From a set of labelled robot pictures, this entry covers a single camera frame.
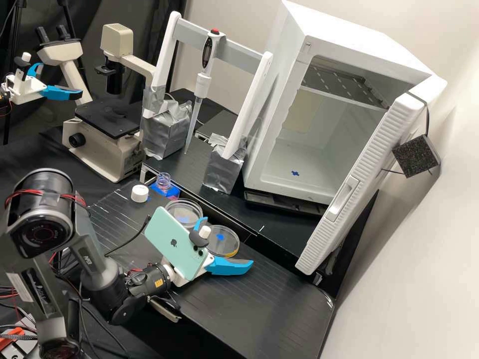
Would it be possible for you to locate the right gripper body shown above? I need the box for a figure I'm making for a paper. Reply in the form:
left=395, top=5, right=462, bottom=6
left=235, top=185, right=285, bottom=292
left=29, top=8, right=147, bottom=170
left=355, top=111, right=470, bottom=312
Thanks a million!
left=161, top=261, right=196, bottom=288

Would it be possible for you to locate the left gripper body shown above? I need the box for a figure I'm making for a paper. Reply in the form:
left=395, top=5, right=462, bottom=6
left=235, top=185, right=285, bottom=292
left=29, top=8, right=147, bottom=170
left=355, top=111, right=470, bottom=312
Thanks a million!
left=5, top=72, right=48, bottom=106

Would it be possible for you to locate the petri dish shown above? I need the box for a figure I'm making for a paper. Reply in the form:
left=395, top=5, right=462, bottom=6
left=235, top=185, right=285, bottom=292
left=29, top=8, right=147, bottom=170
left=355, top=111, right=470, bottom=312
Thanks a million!
left=164, top=198, right=204, bottom=230

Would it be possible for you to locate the blue bottle holder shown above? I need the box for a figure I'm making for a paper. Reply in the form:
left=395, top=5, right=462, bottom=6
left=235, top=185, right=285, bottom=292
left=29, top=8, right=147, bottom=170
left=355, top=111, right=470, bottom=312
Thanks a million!
left=147, top=180, right=182, bottom=199

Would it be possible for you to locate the small bottle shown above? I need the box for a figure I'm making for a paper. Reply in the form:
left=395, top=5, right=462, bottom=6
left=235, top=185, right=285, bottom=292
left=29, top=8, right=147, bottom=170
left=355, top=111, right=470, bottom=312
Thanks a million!
left=156, top=172, right=173, bottom=196

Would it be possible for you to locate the black platform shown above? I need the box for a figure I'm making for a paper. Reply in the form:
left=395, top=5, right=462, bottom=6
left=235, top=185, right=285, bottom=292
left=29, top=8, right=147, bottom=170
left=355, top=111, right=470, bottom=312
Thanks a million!
left=143, top=88, right=379, bottom=300
left=85, top=179, right=336, bottom=359

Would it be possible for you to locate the cream microscope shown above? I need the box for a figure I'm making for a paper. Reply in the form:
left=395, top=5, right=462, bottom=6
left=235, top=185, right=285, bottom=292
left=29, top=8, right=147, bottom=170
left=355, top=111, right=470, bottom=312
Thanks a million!
left=35, top=23, right=159, bottom=184

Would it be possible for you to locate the white cap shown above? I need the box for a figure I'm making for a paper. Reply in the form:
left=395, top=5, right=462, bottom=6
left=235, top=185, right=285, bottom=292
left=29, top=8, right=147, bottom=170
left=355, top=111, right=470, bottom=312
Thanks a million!
left=130, top=184, right=150, bottom=204

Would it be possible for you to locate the white pipette stand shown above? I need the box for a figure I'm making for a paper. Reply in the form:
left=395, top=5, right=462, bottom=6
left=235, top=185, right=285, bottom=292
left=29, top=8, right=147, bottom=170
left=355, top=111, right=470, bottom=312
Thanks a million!
left=139, top=10, right=274, bottom=195

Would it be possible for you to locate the pipette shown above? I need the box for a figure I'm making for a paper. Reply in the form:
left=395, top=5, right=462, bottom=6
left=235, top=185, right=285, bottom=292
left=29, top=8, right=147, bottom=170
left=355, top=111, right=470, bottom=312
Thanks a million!
left=184, top=27, right=227, bottom=155

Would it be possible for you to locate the incubator door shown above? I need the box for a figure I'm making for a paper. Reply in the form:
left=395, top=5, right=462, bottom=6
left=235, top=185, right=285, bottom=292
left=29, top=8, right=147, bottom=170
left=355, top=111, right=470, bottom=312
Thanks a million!
left=294, top=74, right=449, bottom=276

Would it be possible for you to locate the white incubator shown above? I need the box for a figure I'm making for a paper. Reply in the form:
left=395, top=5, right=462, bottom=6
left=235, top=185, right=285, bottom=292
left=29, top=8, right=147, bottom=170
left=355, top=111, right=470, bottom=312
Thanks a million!
left=240, top=0, right=434, bottom=207

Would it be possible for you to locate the right wrist camera phone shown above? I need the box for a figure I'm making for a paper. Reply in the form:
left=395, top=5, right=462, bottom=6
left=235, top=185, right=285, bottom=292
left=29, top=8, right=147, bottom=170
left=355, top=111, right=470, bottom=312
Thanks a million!
left=143, top=206, right=211, bottom=282

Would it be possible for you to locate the black cable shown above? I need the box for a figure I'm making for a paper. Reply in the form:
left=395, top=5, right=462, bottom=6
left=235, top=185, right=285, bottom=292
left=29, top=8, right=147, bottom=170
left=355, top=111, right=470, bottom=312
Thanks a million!
left=103, top=218, right=151, bottom=259

